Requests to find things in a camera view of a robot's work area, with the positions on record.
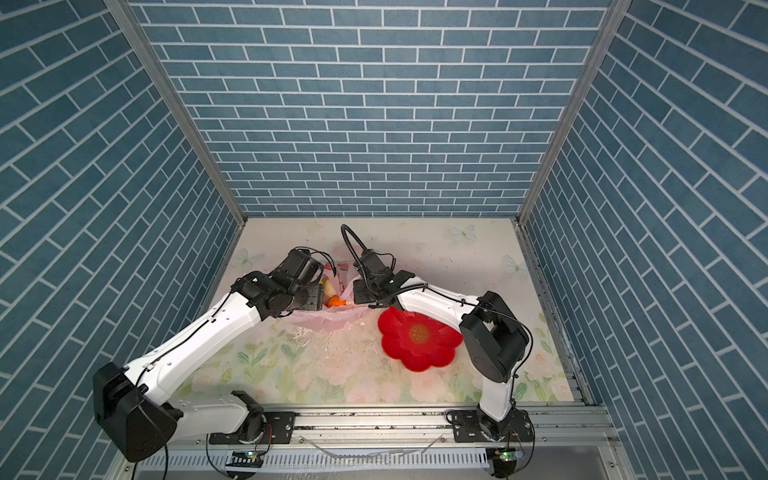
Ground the orange fake fruit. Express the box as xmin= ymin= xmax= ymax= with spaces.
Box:
xmin=327 ymin=296 xmax=348 ymax=308

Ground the pink plastic bag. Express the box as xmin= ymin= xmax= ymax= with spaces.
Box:
xmin=285 ymin=262 xmax=371 ymax=331

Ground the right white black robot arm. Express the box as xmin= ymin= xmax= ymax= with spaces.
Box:
xmin=353 ymin=249 xmax=535 ymax=442

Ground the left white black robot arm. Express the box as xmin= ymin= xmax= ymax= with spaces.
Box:
xmin=93 ymin=247 xmax=323 ymax=463

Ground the yellow fake banana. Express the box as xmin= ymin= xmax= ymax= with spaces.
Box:
xmin=323 ymin=278 xmax=338 ymax=299

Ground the red flower-shaped plate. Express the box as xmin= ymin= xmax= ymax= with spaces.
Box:
xmin=377 ymin=307 xmax=463 ymax=373

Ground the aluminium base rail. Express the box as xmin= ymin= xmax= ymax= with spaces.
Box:
xmin=109 ymin=405 xmax=634 ymax=479

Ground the left metal corner post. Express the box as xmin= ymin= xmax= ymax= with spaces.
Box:
xmin=105 ymin=0 xmax=247 ymax=228

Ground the metal corner post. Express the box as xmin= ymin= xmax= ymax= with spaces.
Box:
xmin=517 ymin=0 xmax=631 ymax=225
xmin=105 ymin=0 xmax=247 ymax=228

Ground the right metal corner post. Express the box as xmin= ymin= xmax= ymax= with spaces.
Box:
xmin=517 ymin=0 xmax=631 ymax=225

